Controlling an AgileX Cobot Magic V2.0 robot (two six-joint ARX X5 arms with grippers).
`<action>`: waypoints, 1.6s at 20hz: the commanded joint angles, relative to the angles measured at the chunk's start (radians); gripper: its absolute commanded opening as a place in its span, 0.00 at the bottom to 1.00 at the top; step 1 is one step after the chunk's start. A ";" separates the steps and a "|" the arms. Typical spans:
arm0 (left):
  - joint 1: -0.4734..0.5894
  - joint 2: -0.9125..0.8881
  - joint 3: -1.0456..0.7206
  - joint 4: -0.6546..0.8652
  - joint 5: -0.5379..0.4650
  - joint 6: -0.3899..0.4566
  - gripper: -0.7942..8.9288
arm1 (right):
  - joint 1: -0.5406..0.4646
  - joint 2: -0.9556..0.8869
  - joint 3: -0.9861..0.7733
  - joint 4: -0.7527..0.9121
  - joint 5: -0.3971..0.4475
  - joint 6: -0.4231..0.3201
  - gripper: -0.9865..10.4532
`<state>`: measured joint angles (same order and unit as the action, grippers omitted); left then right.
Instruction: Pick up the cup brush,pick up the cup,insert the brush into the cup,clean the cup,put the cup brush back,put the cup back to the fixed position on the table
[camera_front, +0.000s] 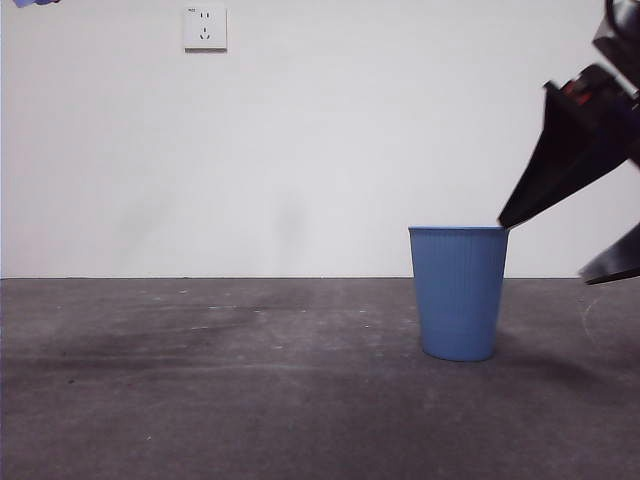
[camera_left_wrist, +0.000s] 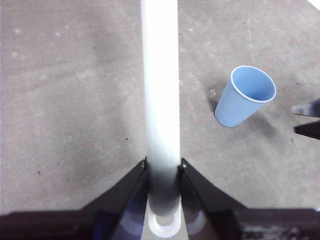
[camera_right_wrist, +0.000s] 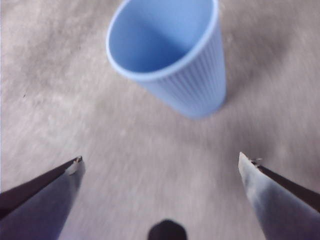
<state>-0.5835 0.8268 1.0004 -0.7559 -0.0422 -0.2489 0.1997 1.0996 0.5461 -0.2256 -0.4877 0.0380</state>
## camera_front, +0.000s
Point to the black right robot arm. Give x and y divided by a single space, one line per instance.
625 30

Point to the white wall socket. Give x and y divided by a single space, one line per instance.
205 29

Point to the blue ribbed plastic cup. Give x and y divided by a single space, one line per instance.
457 295

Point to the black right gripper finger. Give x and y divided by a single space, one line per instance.
617 265
560 165

